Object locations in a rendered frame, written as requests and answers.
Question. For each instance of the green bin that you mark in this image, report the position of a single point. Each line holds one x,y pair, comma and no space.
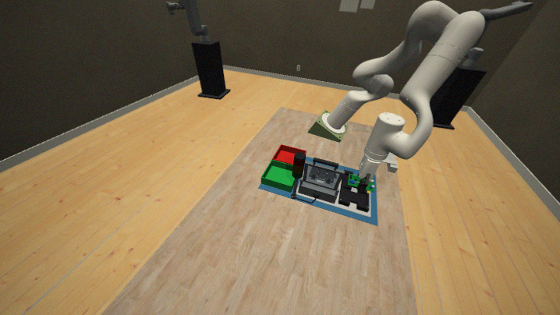
278,175

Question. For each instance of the red open box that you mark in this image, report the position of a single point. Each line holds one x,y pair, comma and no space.
286,154

